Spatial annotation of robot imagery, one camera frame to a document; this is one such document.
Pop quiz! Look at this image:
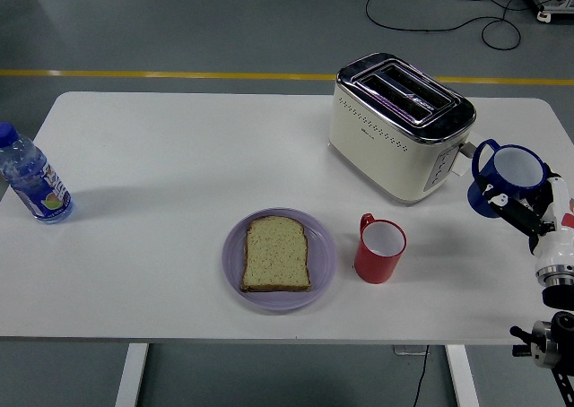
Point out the white paper sheet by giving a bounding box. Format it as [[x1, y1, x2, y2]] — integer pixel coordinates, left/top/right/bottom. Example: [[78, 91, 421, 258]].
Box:
[[450, 134, 482, 178]]

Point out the black floor cable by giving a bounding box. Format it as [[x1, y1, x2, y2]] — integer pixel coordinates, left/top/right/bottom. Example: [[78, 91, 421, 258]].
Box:
[[364, 0, 547, 52]]

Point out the purple round plate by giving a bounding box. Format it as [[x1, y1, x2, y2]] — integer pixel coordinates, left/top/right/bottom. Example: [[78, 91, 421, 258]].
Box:
[[222, 207, 338, 316]]

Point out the grey power box under table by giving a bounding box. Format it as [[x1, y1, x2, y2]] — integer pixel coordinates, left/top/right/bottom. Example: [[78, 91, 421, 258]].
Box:
[[392, 344, 431, 357]]

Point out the white table leg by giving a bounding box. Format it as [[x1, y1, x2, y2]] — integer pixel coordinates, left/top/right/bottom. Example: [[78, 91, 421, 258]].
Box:
[[444, 344, 480, 407], [114, 342, 150, 407]]

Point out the plastic water bottle blue cap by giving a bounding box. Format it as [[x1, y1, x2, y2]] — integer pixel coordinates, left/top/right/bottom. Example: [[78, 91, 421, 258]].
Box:
[[0, 121, 75, 225]]

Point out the blue enamel cup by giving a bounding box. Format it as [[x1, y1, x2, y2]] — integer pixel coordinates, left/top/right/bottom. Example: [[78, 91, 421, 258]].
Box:
[[466, 138, 551, 219]]

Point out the cream chrome toaster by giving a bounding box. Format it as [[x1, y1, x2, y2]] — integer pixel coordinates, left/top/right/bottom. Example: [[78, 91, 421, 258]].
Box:
[[327, 52, 478, 207]]

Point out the bread slice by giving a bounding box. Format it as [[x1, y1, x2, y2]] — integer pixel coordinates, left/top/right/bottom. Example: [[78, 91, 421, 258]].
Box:
[[239, 215, 313, 294]]

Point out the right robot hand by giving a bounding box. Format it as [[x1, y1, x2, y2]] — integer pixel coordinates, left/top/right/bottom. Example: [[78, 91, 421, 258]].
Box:
[[475, 169, 574, 274]]

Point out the red enamel cup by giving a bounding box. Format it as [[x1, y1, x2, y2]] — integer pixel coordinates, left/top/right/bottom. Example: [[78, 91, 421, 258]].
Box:
[[353, 212, 408, 285]]

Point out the thin black cable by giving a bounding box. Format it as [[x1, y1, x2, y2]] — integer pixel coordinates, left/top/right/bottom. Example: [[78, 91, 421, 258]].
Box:
[[411, 344, 431, 407]]

